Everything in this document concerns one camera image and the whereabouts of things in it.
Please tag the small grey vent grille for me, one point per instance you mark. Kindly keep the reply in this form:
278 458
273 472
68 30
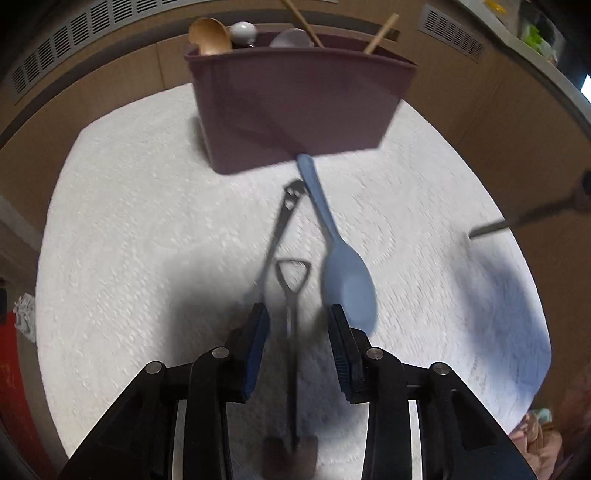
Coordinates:
440 26

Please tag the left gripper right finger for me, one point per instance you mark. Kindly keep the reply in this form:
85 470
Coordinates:
370 375

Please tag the wooden chopstick in holder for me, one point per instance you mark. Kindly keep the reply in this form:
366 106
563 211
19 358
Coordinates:
381 34

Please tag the black shovel spoon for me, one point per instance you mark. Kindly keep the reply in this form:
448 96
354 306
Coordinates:
294 456

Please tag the black skeleton-handle spoon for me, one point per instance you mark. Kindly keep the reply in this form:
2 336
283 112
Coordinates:
292 194

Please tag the white lace tablecloth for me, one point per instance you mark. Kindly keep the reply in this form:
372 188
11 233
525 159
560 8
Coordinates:
148 254

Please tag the white plastic spoon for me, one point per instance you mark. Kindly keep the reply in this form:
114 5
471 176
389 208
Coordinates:
243 34

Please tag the green items on counter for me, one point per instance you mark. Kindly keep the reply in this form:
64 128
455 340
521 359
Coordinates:
531 36

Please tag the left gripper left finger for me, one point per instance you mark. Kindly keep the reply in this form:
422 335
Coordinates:
224 374

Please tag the wooden chopstick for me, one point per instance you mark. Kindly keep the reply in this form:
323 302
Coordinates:
301 21
381 34

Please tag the long grey vent grille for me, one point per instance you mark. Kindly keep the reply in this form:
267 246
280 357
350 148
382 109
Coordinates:
78 31

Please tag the blue plastic spoon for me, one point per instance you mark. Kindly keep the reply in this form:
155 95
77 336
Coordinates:
346 279

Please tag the right hand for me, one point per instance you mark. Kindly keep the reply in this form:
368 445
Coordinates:
549 447

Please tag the wooden spoon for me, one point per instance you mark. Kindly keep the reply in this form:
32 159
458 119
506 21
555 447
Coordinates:
209 36

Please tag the maroon utensil holder box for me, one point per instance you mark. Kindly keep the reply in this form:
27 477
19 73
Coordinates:
265 105

